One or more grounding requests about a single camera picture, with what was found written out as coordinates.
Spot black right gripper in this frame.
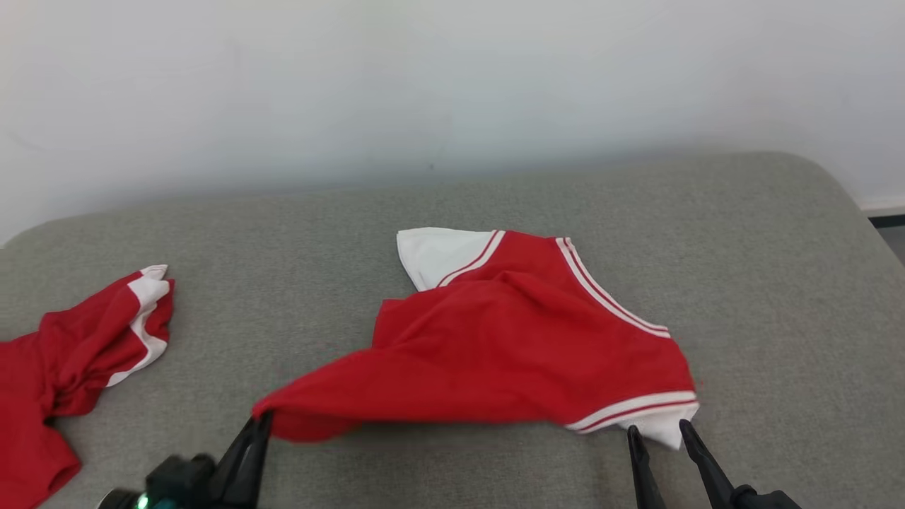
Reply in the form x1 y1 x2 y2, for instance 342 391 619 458
627 420 803 509

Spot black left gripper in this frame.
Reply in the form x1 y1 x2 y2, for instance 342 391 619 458
99 414 273 509

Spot red shorts with white stripe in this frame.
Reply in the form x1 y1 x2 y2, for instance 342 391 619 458
0 265 175 509

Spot red white Bulls jersey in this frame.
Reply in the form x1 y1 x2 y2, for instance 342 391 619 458
252 226 701 451

